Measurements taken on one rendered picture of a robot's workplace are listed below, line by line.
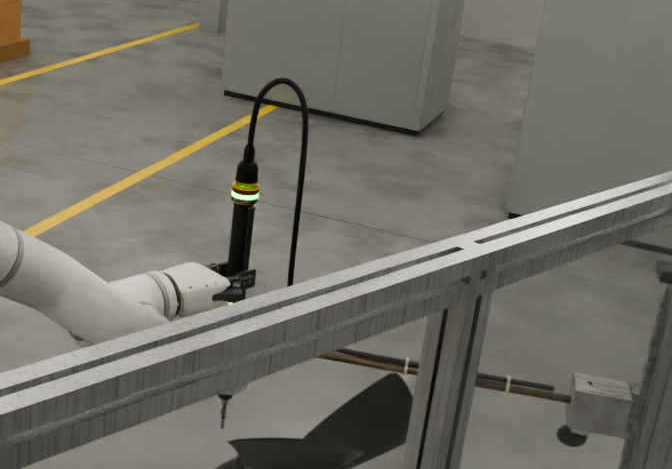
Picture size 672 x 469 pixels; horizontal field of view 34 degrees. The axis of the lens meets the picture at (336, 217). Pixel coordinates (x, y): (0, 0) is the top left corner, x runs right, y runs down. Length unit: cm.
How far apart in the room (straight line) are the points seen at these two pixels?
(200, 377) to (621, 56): 651
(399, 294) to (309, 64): 845
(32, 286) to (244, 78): 808
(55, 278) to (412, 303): 74
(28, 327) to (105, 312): 376
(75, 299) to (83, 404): 88
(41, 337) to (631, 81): 394
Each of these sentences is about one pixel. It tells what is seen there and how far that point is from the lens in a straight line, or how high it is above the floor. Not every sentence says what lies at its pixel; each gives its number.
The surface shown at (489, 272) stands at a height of 203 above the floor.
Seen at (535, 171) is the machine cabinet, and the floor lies 37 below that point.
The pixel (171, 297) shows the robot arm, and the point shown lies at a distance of 171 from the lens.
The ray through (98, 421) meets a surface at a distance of 69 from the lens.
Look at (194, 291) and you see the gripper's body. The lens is 173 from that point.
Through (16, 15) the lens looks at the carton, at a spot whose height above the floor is 38.
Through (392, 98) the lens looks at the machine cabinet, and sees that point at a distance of 911.
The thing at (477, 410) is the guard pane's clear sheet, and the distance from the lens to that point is 108.
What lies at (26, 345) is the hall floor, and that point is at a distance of 515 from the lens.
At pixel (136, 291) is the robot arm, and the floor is 168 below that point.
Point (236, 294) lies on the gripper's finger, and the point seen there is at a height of 165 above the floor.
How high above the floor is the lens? 238
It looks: 20 degrees down
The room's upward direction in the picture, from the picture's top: 8 degrees clockwise
